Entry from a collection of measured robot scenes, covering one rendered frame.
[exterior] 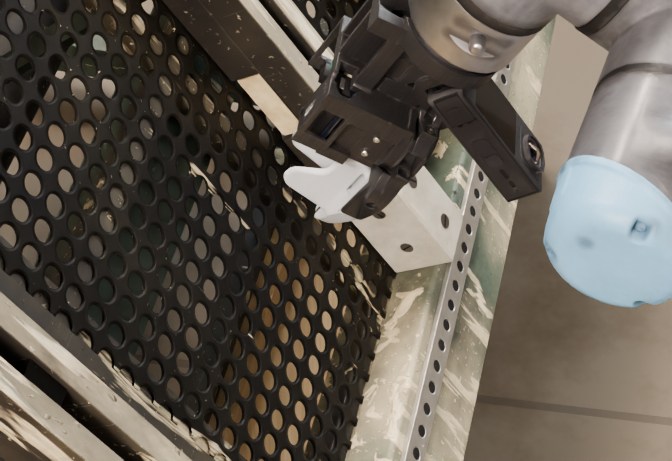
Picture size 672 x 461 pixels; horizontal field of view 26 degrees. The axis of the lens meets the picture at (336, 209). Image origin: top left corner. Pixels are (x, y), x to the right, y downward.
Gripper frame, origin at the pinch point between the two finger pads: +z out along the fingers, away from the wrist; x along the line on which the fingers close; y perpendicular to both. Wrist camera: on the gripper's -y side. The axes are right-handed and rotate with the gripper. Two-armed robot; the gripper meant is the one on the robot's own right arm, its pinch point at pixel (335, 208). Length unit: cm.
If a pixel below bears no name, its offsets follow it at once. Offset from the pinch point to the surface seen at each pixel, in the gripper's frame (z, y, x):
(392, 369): 35.6, -22.7, -13.9
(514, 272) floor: 108, -78, -94
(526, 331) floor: 106, -80, -82
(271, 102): 22.7, -0.4, -27.9
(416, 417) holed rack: 34.0, -25.2, -8.7
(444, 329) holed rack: 34.1, -27.1, -19.9
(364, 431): 37.2, -21.4, -7.1
